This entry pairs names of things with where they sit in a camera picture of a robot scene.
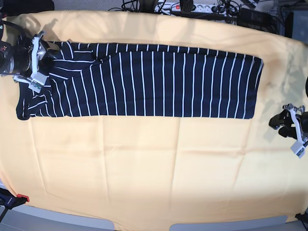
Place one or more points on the black clamp right corner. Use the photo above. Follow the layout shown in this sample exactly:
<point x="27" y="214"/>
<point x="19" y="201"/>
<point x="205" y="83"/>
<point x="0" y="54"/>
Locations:
<point x="302" y="217"/>

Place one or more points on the white power strip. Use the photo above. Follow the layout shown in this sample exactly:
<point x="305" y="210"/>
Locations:
<point x="196" y="9"/>

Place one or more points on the blue red table clamp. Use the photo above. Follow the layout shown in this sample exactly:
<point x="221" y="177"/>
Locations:
<point x="9" y="201"/>

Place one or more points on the black power adapter box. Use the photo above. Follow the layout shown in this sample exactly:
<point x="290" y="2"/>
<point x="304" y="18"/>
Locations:
<point x="248" y="17"/>

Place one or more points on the yellow table cloth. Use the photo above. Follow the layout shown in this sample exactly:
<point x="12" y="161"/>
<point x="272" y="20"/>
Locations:
<point x="148" y="173"/>

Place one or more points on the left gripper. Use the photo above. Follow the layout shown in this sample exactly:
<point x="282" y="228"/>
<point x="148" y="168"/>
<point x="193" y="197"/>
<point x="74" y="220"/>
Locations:
<point x="282" y="121"/>

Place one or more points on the black computer tower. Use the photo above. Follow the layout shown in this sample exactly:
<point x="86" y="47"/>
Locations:
<point x="289" y="20"/>

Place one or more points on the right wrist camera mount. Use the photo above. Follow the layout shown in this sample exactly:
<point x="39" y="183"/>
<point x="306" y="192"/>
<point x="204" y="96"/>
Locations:
<point x="37" y="80"/>

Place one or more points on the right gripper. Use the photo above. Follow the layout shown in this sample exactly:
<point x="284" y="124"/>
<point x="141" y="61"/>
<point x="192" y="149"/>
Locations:
<point x="39" y="50"/>

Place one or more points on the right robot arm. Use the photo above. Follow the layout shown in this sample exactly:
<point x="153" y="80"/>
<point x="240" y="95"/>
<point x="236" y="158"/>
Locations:
<point x="27" y="55"/>

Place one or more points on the navy white striped T-shirt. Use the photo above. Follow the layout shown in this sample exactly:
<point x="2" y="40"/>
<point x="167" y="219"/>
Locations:
<point x="144" y="80"/>

